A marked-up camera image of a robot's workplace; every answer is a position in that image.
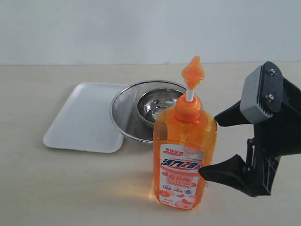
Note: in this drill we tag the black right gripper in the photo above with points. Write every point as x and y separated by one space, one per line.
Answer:
274 138

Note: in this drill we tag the orange dish soap pump bottle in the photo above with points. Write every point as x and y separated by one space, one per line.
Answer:
184 139

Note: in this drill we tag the small steel bowl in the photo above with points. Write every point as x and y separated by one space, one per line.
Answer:
153 102

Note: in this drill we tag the steel mesh colander bowl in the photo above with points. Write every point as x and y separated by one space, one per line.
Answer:
124 114

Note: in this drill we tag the white rectangular plastic tray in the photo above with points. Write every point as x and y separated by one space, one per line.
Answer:
84 123

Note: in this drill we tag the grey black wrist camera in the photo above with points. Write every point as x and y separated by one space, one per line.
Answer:
262 93

